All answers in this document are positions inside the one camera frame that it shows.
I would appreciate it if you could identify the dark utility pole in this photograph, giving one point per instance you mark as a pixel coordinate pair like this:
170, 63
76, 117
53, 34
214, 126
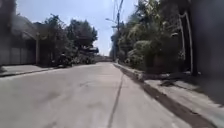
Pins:
118, 26

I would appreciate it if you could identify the grey concrete road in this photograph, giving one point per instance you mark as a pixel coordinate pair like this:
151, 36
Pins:
83, 96

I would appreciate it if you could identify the row of trees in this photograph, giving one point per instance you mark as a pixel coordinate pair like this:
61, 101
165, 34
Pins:
146, 36

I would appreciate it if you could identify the dark building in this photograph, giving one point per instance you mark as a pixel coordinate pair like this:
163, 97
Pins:
208, 33

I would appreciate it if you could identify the building with grey wall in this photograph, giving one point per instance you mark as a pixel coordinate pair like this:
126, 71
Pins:
16, 50

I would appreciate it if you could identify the grey concrete pavement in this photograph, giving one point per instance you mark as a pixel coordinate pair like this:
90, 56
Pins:
186, 96

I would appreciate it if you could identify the pale concrete pavement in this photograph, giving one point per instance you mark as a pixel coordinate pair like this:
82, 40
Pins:
20, 69

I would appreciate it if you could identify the low building with flat roof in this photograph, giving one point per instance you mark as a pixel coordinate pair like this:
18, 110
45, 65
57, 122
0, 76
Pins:
90, 50

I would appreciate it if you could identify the large dark tree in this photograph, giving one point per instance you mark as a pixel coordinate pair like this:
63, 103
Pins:
81, 33

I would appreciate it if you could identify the clump of green trees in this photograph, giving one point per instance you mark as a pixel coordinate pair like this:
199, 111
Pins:
53, 40

